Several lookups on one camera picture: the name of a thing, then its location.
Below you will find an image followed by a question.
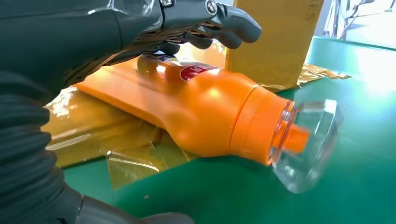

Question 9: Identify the yellow taped cardboard box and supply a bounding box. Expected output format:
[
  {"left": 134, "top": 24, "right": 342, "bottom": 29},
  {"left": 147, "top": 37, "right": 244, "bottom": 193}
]
[{"left": 225, "top": 0, "right": 325, "bottom": 92}]

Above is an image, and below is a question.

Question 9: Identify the yellow taped flat cardboard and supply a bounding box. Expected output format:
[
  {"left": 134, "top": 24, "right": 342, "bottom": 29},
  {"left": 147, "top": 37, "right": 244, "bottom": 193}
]
[{"left": 42, "top": 43, "right": 352, "bottom": 189}]

